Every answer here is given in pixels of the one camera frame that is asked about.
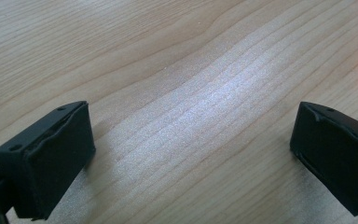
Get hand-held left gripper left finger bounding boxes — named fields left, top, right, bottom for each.
left=0, top=100, right=97, bottom=221

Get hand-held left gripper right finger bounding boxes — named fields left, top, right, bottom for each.
left=289, top=101, right=358, bottom=221

